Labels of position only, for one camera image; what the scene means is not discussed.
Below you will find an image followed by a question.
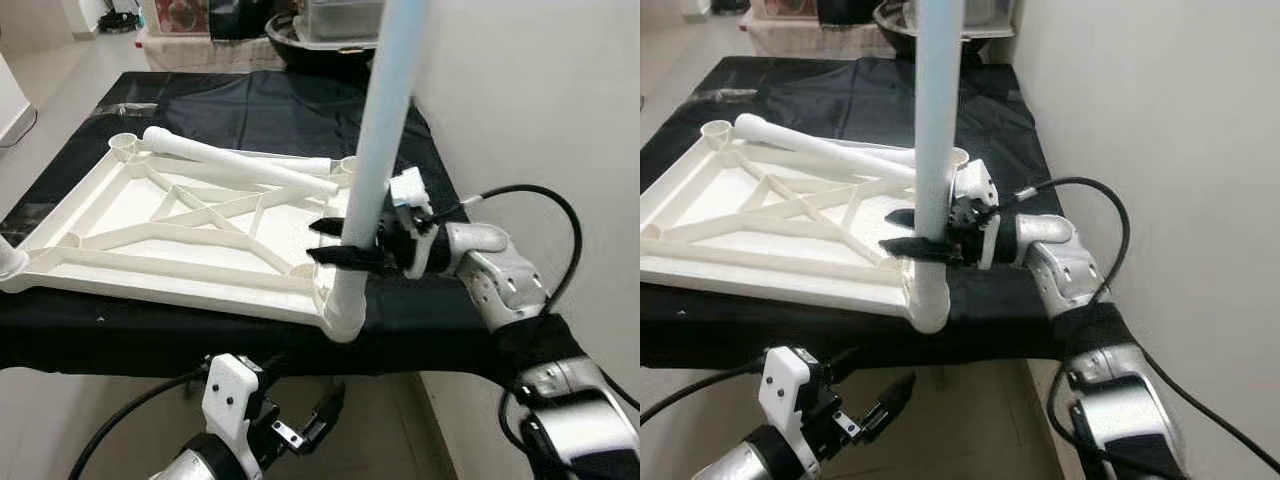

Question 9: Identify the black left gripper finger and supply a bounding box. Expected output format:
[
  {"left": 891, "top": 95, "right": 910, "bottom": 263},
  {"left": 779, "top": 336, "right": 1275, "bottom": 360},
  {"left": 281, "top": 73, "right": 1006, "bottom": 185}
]
[
  {"left": 864, "top": 372, "right": 917, "bottom": 437},
  {"left": 303, "top": 382, "right": 347, "bottom": 446}
]

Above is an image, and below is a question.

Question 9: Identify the white ribbed plastic table top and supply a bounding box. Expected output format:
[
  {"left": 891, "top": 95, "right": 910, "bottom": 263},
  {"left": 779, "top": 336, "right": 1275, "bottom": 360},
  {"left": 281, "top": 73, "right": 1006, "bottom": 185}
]
[
  {"left": 0, "top": 130, "right": 371, "bottom": 344},
  {"left": 640, "top": 118, "right": 976, "bottom": 336}
]

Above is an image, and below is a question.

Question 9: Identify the black tablecloth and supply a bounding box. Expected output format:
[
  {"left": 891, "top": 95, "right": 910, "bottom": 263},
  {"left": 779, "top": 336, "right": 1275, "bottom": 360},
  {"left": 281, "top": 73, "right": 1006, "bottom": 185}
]
[
  {"left": 0, "top": 70, "right": 591, "bottom": 379},
  {"left": 640, "top": 55, "right": 1091, "bottom": 371}
]

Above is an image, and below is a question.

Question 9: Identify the beige cloth covered bench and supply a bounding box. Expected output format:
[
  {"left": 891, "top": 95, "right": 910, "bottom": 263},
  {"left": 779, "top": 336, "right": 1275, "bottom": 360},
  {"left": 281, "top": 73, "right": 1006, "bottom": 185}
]
[
  {"left": 745, "top": 18, "right": 906, "bottom": 59},
  {"left": 138, "top": 33, "right": 291, "bottom": 73}
]

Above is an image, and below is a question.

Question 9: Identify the clear plastic storage box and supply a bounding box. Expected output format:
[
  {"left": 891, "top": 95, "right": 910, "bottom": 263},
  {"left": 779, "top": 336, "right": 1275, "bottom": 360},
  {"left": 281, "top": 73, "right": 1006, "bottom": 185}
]
[
  {"left": 903, "top": 0, "right": 1018, "bottom": 41},
  {"left": 293, "top": 0, "right": 388, "bottom": 49}
]

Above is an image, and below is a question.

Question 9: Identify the black bag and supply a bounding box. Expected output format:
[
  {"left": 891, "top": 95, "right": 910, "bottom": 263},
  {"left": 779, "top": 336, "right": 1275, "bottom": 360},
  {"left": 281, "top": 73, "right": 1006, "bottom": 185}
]
[
  {"left": 815, "top": 0, "right": 881, "bottom": 28},
  {"left": 208, "top": 0, "right": 301, "bottom": 43}
]

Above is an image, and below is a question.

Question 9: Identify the box with red print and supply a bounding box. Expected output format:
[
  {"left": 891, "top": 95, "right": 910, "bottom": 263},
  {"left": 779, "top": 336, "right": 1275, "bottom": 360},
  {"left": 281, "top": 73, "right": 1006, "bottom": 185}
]
[
  {"left": 150, "top": 0, "right": 213, "bottom": 38},
  {"left": 748, "top": 0, "right": 821, "bottom": 23}
]

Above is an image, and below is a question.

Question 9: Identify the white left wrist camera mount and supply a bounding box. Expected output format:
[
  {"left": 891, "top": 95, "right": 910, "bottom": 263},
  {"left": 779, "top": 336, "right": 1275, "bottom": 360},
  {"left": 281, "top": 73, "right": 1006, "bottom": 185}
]
[
  {"left": 757, "top": 345, "right": 824, "bottom": 443},
  {"left": 200, "top": 352, "right": 264, "bottom": 448}
]

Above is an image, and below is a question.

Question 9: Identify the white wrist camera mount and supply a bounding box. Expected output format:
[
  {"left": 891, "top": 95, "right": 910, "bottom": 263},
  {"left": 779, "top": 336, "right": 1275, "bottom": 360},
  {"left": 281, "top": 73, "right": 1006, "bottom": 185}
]
[
  {"left": 757, "top": 345, "right": 824, "bottom": 443},
  {"left": 200, "top": 352, "right": 264, "bottom": 448},
  {"left": 955, "top": 158, "right": 1004, "bottom": 271},
  {"left": 388, "top": 167, "right": 441, "bottom": 281}
]

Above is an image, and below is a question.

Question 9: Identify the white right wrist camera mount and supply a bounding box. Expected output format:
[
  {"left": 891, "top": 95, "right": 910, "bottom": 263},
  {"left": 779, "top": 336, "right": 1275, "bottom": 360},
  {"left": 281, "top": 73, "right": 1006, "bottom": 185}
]
[
  {"left": 388, "top": 167, "right": 441, "bottom": 281},
  {"left": 955, "top": 158, "right": 1004, "bottom": 271}
]

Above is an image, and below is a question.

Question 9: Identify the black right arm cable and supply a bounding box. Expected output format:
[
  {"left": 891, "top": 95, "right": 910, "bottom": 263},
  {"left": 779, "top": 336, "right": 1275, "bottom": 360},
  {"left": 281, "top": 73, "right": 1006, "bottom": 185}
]
[
  {"left": 1000, "top": 175, "right": 1280, "bottom": 480},
  {"left": 430, "top": 183, "right": 641, "bottom": 480}
]

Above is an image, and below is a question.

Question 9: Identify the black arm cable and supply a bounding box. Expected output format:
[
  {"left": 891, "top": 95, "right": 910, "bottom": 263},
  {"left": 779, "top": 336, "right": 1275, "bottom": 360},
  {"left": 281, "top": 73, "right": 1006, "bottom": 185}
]
[
  {"left": 68, "top": 360, "right": 211, "bottom": 480},
  {"left": 640, "top": 358, "right": 766, "bottom": 426},
  {"left": 1000, "top": 175, "right": 1280, "bottom": 480},
  {"left": 430, "top": 183, "right": 641, "bottom": 480}
]

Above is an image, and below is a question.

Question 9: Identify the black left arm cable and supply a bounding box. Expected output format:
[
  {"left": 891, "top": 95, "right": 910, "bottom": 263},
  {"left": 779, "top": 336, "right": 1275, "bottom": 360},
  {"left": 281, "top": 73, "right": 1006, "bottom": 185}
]
[
  {"left": 640, "top": 358, "right": 766, "bottom": 426},
  {"left": 68, "top": 360, "right": 211, "bottom": 480}
]

